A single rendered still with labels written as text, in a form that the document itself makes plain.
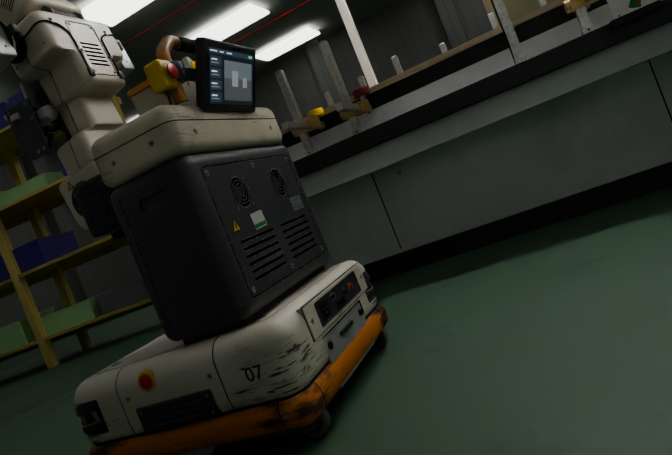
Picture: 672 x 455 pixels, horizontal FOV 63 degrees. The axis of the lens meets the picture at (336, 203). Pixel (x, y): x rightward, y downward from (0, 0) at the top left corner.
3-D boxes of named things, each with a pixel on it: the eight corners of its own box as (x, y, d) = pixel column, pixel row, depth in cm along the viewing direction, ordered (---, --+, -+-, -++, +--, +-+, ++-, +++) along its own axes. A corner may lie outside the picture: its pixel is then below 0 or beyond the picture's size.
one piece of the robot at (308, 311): (369, 287, 162) (359, 261, 162) (317, 341, 123) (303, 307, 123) (362, 290, 163) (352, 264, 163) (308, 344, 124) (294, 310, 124)
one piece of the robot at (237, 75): (264, 129, 160) (264, 50, 156) (194, 133, 127) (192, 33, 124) (231, 128, 164) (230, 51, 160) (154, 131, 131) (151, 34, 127)
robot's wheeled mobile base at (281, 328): (395, 324, 170) (365, 250, 170) (319, 435, 111) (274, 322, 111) (226, 372, 196) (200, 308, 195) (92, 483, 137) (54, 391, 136)
